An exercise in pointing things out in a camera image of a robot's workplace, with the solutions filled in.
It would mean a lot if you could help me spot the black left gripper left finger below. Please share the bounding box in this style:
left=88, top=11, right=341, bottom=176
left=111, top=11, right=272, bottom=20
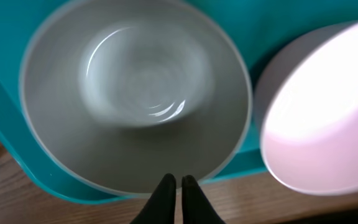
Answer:
left=131, top=174, right=177, bottom=224

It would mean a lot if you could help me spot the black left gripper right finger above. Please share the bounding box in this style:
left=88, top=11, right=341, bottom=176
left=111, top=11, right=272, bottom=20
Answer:
left=181, top=175, right=225, bottom=224

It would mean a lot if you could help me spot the grey bowl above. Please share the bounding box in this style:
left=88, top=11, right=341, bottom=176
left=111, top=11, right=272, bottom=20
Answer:
left=19, top=0, right=252, bottom=197

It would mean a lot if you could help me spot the white pink bowl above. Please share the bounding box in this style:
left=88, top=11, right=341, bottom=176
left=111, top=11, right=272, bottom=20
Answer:
left=254, top=21, right=358, bottom=195

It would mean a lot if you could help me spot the teal serving tray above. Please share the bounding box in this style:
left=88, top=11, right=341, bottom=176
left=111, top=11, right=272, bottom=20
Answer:
left=0, top=0, right=358, bottom=204

